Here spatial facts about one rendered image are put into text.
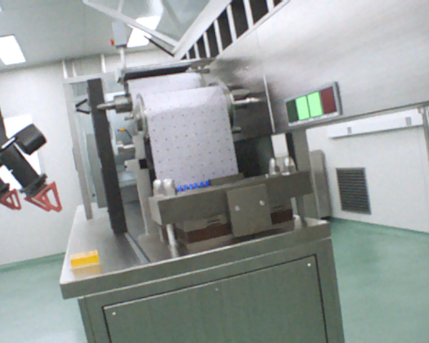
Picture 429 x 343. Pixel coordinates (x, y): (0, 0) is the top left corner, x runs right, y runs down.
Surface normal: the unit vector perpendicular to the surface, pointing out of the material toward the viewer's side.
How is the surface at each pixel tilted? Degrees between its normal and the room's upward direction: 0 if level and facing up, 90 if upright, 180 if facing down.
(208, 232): 90
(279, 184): 90
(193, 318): 90
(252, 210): 90
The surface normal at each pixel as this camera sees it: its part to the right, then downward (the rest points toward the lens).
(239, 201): 0.28, 0.00
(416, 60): -0.95, 0.18
